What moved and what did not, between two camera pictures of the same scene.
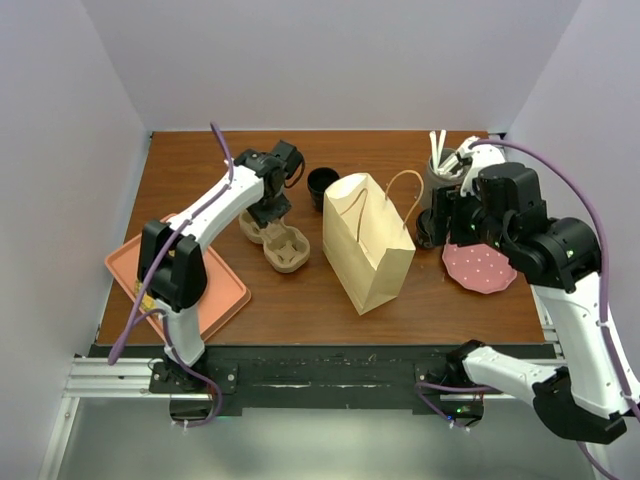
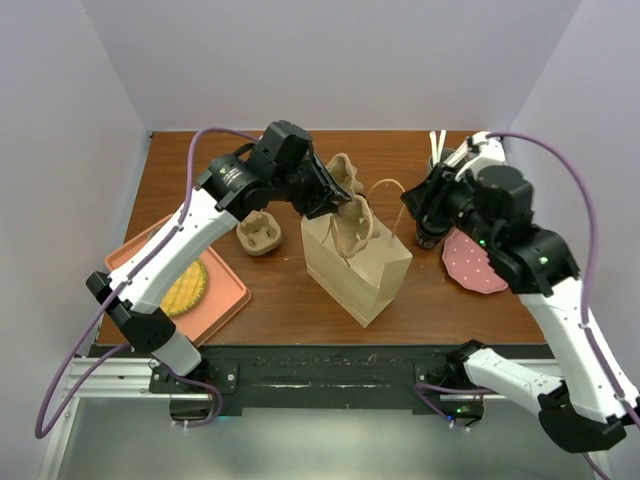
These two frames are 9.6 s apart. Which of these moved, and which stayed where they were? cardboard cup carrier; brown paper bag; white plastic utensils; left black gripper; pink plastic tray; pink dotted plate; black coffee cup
Moved: cardboard cup carrier; brown paper bag; left black gripper
Stayed: white plastic utensils; black coffee cup; pink plastic tray; pink dotted plate
